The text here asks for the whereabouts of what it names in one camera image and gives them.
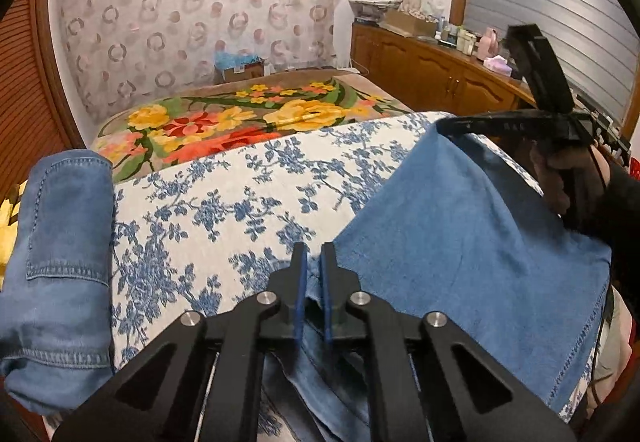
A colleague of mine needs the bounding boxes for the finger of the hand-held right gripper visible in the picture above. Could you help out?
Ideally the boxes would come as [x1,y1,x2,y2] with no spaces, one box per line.
[502,22,577,114]
[435,111,594,143]

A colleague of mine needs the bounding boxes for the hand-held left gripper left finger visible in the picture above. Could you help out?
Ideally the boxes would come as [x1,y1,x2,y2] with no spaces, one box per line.
[52,242,308,442]

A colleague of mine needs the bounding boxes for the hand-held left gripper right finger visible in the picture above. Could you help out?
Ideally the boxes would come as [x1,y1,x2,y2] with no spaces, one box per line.
[319,242,576,442]

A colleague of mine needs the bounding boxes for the light blue pants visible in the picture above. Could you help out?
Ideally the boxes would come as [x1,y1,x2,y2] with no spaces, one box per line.
[262,122,613,442]

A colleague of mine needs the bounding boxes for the person's black sleeved right forearm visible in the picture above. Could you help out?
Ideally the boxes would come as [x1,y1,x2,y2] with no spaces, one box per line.
[565,162,640,285]

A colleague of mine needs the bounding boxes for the person's right hand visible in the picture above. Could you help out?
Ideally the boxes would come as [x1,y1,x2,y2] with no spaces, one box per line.
[532,142,571,219]

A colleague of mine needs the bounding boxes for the pink tissue box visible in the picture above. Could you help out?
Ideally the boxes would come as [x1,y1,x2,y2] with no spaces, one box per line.
[484,56,514,76]

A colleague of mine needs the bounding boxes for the pink bottle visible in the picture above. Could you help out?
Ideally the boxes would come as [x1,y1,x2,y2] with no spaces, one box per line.
[477,27,501,61]

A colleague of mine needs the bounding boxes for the wooden sideboard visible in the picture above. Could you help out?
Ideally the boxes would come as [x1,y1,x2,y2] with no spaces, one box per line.
[350,19,546,115]

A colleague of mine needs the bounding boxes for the flat cardboard box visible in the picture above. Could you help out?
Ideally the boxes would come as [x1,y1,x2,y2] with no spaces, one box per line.
[380,11,437,38]

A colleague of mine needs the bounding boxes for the white blue floral sheet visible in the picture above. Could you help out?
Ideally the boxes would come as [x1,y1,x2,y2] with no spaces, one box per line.
[107,111,583,442]

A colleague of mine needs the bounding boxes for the stack of papers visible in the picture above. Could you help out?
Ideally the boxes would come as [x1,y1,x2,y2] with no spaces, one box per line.
[348,0,404,21]

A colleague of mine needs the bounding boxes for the person's beige trousers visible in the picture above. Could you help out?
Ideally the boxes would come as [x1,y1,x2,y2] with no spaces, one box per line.
[586,292,637,419]

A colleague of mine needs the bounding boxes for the colourful floral blanket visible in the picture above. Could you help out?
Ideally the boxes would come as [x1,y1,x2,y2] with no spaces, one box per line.
[0,72,416,293]

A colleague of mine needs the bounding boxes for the folded light blue jeans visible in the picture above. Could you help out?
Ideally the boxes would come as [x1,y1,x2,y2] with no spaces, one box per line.
[0,149,117,415]

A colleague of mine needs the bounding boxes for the blue plastic bag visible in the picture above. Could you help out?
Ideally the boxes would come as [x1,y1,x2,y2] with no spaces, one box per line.
[215,49,261,69]

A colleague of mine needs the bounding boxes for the wooden louvered wardrobe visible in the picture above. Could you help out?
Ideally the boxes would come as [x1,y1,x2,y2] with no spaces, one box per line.
[0,0,96,193]

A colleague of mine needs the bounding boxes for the thin black cable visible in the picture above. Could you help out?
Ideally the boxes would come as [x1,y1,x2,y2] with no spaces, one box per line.
[589,286,617,404]

